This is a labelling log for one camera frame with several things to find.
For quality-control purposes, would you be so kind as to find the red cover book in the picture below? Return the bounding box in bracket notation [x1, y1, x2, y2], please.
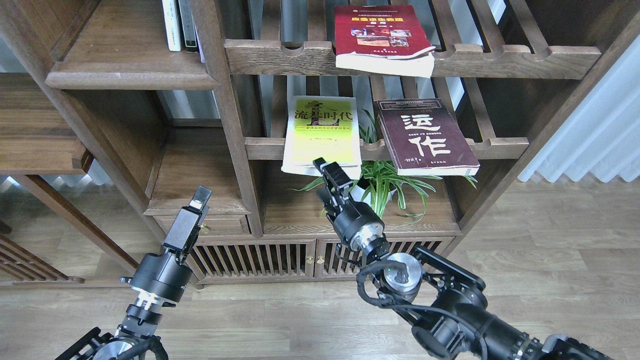
[334, 5, 435, 78]

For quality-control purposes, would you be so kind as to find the white plant pot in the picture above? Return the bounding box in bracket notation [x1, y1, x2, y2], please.
[350, 178, 397, 218]

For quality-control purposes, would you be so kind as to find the green spider plant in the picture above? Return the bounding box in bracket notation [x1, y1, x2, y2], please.
[292, 109, 478, 250]

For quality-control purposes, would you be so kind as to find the dark maroon book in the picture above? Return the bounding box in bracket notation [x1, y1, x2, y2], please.
[374, 98, 480, 176]

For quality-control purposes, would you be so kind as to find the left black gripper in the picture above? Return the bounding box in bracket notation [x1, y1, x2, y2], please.
[119, 186, 212, 303]

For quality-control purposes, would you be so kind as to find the yellow green cover book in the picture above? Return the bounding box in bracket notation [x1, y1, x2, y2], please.
[281, 95, 362, 180]

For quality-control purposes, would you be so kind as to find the white curtain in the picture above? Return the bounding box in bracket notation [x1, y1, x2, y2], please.
[518, 38, 640, 183]

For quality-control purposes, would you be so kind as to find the dark upright book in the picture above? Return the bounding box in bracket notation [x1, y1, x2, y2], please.
[178, 0, 199, 53]

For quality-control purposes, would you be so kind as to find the white upright book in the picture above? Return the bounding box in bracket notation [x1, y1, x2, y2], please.
[162, 0, 182, 51]

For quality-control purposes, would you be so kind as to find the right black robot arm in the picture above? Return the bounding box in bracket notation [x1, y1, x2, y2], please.
[313, 158, 607, 360]

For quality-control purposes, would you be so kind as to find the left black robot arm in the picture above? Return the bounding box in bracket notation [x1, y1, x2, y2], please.
[59, 186, 211, 360]

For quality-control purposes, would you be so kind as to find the dark wooden bookshelf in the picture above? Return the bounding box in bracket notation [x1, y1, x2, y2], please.
[1, 0, 639, 284]

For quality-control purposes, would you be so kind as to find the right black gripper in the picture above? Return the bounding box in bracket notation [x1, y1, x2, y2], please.
[313, 158, 386, 252]

